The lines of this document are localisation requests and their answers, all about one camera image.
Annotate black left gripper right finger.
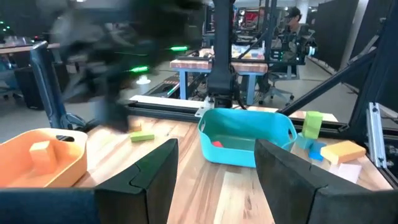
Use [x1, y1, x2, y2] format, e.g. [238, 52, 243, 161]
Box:
[254, 139, 371, 224]

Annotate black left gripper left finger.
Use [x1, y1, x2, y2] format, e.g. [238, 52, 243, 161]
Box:
[95, 138, 180, 224]

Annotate green long wooden block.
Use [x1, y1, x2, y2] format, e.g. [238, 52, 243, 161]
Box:
[129, 130, 155, 143]

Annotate yellow-orange long wooden block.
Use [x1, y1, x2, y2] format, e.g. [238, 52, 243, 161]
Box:
[320, 139, 367, 166]

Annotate green short wooden block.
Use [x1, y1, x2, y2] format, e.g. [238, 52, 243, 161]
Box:
[301, 110, 325, 140]

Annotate yellow wooden cube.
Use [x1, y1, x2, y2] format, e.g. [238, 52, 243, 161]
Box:
[29, 139, 59, 175]

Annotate blue wooden block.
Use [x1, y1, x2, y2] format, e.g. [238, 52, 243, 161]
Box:
[308, 140, 327, 162]

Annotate white small wooden block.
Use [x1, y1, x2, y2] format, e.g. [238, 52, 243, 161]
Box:
[328, 162, 363, 184]

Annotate yellow plastic bin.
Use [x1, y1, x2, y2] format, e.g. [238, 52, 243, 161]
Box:
[0, 127, 89, 189]

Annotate teal plastic bin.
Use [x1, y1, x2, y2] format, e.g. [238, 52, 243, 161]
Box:
[197, 108, 299, 169]

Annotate wooden table blue legs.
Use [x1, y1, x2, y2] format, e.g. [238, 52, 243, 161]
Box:
[169, 46, 269, 106]

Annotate office chair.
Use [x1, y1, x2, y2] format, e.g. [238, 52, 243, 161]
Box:
[257, 71, 295, 106]

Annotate black partition panel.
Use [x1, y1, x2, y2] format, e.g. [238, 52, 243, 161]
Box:
[310, 0, 398, 72]

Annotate person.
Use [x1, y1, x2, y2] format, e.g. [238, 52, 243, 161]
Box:
[281, 6, 313, 63]

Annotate black aluminium table frame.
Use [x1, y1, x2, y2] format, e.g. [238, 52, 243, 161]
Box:
[29, 0, 398, 187]

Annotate silver aluminium bracket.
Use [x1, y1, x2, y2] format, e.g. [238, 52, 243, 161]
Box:
[195, 95, 216, 119]
[366, 101, 389, 169]

